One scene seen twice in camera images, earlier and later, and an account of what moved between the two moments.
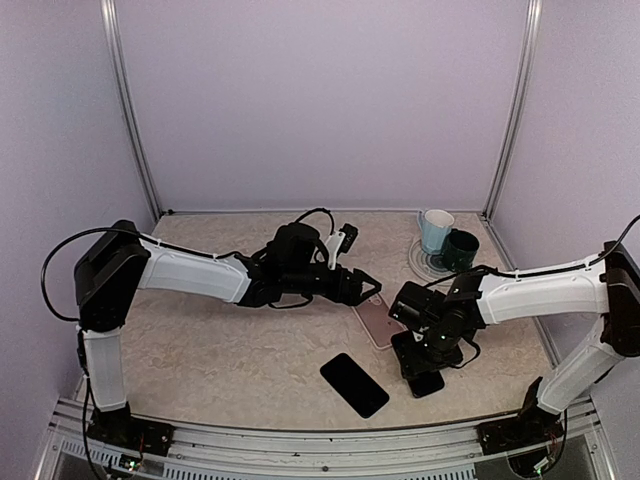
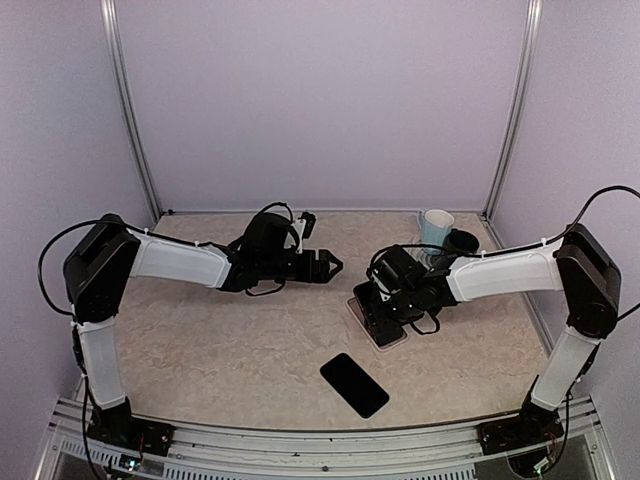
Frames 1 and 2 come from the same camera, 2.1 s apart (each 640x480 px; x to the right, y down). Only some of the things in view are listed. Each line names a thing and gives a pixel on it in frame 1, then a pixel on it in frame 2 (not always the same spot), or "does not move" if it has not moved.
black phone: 426,384 → 384,326
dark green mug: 459,250 does not move
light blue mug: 435,225 does not move
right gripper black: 413,363 → 413,318
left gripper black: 353,296 → 322,275
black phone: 363,394 does not move
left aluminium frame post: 111,22 does not move
